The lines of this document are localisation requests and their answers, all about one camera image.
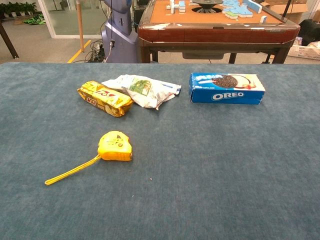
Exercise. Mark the blue Oreo cookie box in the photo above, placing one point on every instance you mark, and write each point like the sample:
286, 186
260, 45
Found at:
225, 96

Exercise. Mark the yellow biscuit pack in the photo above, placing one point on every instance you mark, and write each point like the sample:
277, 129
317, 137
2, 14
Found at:
105, 98

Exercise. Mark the black bag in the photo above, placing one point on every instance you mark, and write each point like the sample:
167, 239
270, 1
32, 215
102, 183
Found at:
310, 31

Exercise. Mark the pile of blue mahjong tiles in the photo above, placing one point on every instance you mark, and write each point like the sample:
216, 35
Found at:
237, 8

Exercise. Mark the blue carpet table mat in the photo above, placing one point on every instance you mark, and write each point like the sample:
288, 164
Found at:
200, 175

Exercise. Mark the brown automatic mahjong table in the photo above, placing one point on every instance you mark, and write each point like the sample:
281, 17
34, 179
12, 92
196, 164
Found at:
212, 32

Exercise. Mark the wooden pole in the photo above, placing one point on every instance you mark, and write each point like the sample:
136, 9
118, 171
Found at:
80, 25

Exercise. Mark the white crumpled snack bag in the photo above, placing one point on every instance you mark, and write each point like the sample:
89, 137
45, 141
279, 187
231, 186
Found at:
150, 93

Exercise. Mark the glass partition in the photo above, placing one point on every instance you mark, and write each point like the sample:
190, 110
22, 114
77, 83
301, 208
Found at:
65, 17

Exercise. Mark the white plastic basket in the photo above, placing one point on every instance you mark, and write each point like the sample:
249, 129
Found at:
303, 51

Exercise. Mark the single blue mahjong tile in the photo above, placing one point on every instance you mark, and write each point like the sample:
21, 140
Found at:
263, 19

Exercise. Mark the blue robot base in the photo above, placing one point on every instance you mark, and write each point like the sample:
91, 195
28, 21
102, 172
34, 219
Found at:
120, 37

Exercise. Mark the row of potted plants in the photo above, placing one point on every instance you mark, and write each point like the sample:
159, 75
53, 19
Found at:
17, 8

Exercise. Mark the black mahjong table centre dial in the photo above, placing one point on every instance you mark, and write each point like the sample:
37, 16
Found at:
207, 3

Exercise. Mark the small stack of mahjong tiles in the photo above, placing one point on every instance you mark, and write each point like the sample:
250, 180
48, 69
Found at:
178, 6

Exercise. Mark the dark table leg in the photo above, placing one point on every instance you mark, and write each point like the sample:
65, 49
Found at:
8, 42

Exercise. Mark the cardboard box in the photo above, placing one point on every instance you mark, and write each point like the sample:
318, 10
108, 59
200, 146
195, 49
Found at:
297, 7

